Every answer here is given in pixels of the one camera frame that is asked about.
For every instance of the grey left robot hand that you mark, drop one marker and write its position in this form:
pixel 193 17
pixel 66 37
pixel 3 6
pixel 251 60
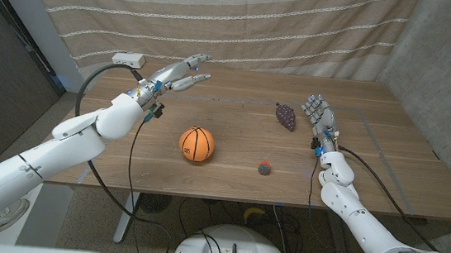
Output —
pixel 166 77

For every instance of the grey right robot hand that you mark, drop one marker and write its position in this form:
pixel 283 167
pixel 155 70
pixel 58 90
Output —
pixel 323 119

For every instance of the orange mini basketball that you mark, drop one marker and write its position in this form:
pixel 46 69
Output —
pixel 196 144

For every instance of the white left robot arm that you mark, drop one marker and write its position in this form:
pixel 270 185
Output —
pixel 74 145

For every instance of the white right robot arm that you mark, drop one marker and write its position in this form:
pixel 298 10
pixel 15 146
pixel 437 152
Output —
pixel 365 223

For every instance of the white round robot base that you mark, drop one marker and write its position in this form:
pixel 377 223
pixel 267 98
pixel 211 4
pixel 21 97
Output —
pixel 231 243

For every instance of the small grey orange stress ball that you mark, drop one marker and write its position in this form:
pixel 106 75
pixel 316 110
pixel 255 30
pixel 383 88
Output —
pixel 264 169

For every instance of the purple toy grape bunch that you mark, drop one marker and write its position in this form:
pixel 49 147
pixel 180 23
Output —
pixel 286 116

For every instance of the white power strip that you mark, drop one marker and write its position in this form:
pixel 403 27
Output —
pixel 128 60

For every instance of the grey tape outline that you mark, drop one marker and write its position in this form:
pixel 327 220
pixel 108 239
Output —
pixel 252 102

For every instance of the beige striped curtain backdrop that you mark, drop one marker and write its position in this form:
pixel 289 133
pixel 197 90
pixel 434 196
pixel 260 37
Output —
pixel 220 9

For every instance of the yellow banana toy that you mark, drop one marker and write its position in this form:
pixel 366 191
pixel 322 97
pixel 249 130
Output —
pixel 253 213

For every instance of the round black fan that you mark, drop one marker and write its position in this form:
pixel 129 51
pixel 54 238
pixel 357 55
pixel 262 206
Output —
pixel 154 202

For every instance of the white table leg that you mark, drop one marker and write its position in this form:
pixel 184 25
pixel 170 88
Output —
pixel 124 224

